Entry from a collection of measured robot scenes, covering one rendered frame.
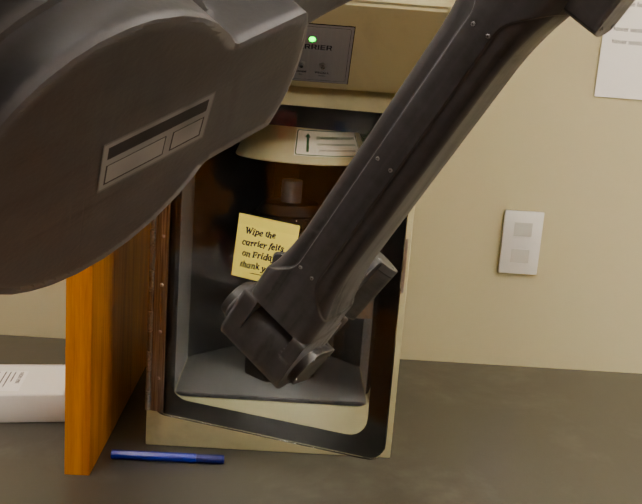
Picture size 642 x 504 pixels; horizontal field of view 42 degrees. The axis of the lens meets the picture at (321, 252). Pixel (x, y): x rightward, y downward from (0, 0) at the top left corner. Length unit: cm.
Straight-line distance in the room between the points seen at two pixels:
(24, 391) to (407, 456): 52
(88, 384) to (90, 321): 8
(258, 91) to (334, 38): 72
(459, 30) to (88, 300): 60
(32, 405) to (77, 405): 18
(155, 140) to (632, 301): 146
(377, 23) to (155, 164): 73
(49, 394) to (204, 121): 100
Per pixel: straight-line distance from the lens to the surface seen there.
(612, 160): 155
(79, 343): 100
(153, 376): 108
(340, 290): 61
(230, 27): 19
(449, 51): 52
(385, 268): 71
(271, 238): 96
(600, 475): 118
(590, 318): 159
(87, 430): 103
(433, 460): 114
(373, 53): 94
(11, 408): 120
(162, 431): 112
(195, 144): 21
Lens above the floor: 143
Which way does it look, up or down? 12 degrees down
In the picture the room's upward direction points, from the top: 4 degrees clockwise
